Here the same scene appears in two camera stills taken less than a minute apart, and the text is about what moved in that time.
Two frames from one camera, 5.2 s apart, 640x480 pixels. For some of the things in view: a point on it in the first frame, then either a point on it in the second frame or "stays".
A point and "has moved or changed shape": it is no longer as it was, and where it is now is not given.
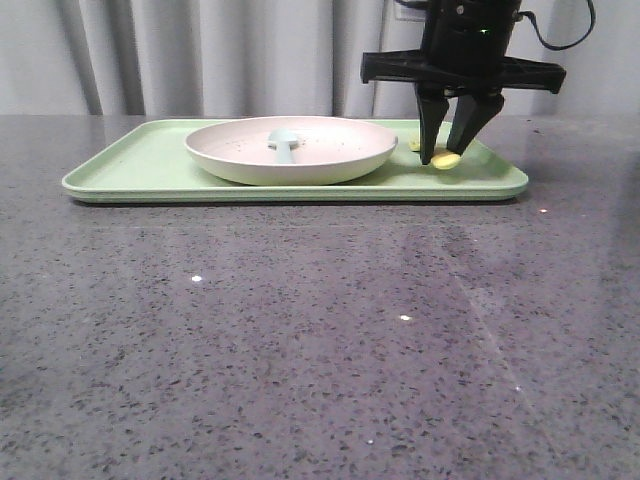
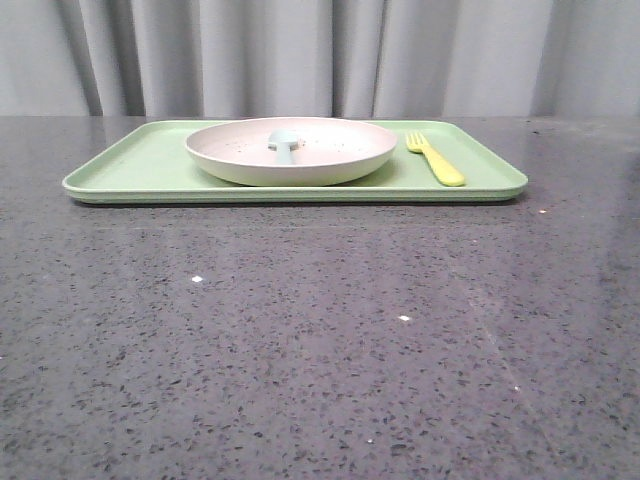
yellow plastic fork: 440,161 has moved or changed shape
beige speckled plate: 330,149 stays
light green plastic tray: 147,160 stays
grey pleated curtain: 283,57 stays
